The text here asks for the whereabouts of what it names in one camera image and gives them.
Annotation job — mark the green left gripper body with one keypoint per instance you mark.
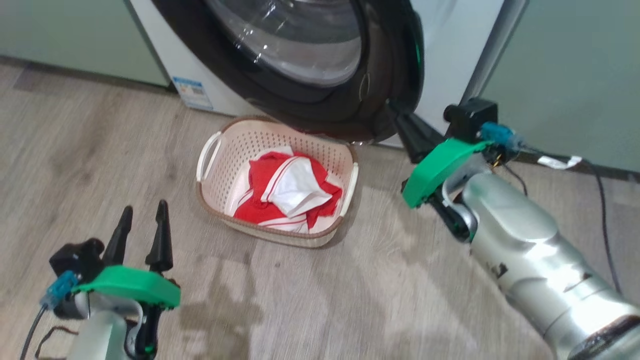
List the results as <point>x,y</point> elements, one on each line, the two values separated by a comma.
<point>130,287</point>

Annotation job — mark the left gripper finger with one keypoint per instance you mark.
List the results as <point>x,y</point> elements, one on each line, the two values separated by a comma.
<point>119,240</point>
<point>160,245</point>

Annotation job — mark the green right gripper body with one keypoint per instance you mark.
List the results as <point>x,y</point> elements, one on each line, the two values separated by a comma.
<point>435,167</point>

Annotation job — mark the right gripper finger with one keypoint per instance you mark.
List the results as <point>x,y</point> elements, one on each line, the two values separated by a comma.
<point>417,137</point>

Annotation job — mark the red and white garment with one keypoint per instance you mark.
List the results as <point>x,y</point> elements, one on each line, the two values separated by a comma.
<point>295,187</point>
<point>260,210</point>

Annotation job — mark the dark round glass washer door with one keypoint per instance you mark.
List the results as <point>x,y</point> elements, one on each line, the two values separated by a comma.
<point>285,102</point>

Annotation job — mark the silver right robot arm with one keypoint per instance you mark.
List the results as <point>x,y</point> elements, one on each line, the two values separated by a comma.
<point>530,250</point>

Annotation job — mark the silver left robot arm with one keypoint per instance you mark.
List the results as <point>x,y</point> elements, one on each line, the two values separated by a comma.
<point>100,335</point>

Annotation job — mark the white front-load washing machine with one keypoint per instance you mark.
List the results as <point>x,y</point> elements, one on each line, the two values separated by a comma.
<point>450,50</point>

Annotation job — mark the cream perforated laundry basket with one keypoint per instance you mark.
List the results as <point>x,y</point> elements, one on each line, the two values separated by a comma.
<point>235,145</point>

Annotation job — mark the pale green cabinet door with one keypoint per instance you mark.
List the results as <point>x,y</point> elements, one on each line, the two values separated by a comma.
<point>75,35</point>
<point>575,75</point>

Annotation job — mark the blue energy label sticker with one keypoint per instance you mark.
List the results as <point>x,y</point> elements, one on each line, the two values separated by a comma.
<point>194,94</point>

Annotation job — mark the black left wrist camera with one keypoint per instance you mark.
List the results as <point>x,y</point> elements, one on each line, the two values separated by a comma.
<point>77,257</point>

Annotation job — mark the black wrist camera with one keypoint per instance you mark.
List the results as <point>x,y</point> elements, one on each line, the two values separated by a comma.
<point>77,257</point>
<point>470,117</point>

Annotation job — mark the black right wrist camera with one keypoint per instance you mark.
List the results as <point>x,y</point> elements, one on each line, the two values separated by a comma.
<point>470,117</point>

